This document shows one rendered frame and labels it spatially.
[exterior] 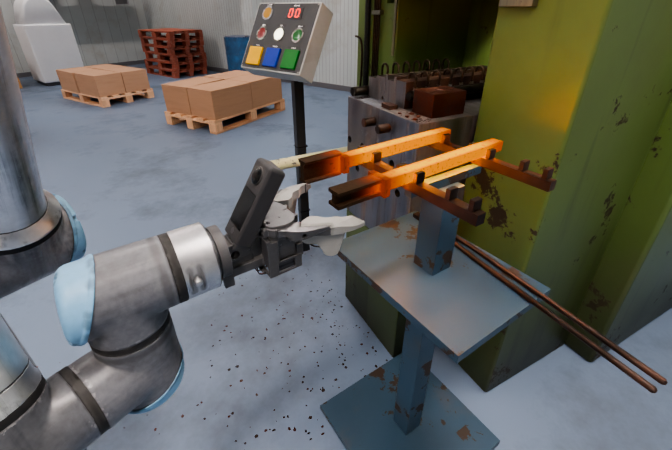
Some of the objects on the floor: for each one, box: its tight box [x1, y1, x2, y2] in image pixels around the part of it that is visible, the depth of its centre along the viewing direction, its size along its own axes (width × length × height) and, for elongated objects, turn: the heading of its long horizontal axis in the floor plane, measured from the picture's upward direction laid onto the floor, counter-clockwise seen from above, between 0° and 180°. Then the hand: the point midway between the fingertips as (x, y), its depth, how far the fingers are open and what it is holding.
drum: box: [224, 35, 250, 71], centre depth 613 cm, size 53×51×76 cm
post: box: [291, 80, 310, 252], centre depth 172 cm, size 4×4×108 cm
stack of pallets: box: [138, 28, 208, 78], centre depth 702 cm, size 109×75×80 cm
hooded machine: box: [13, 0, 84, 86], centre depth 605 cm, size 69×62×135 cm
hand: (335, 198), depth 57 cm, fingers open, 14 cm apart
